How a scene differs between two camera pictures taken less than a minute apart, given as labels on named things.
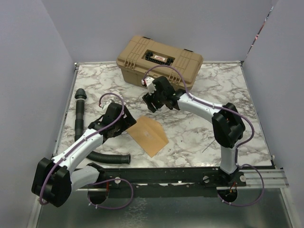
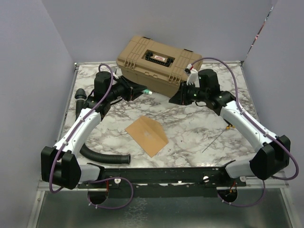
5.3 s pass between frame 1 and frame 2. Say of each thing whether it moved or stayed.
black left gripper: moved
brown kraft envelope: stayed
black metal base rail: stayed
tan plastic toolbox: stayed
